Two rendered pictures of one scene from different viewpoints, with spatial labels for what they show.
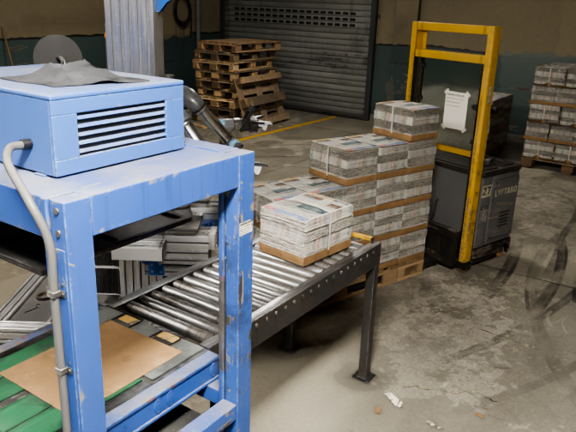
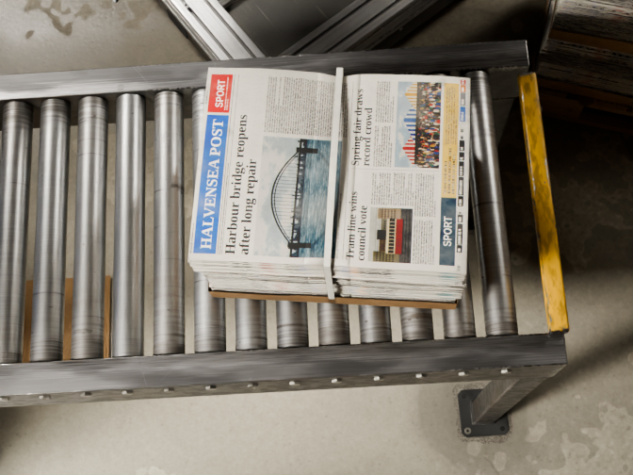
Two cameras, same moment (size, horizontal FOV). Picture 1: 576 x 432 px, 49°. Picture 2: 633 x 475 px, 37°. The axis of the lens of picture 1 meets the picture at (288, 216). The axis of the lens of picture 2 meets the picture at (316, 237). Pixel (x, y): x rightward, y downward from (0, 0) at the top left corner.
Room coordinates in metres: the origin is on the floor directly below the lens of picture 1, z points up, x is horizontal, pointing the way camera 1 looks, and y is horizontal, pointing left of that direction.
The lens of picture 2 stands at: (2.69, -0.49, 2.22)
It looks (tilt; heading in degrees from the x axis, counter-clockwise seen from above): 72 degrees down; 62
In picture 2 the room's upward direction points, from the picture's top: 9 degrees counter-clockwise
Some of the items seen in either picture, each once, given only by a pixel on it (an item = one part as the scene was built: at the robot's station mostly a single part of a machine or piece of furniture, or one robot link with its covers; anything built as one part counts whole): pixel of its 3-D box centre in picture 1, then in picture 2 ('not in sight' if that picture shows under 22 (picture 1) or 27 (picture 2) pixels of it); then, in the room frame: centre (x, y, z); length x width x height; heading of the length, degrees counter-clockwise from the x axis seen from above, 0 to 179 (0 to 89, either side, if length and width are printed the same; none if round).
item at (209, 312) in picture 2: (277, 266); (208, 219); (2.78, 0.04, 0.78); 0.47 x 0.05 x 0.05; 56
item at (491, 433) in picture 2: (363, 375); (483, 412); (3.07, -0.45, 0.01); 0.14 x 0.13 x 0.01; 56
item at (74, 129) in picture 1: (56, 111); not in sight; (1.84, 0.69, 1.65); 0.60 x 0.45 x 0.20; 56
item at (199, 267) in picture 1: (219, 267); (138, 93); (2.82, 0.32, 0.74); 1.34 x 0.05 x 0.12; 146
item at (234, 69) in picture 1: (237, 81); not in sight; (10.84, 0.93, 0.65); 1.33 x 0.94 x 1.30; 150
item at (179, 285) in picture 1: (213, 299); not in sight; (2.41, 0.30, 0.78); 0.47 x 0.05 x 0.05; 56
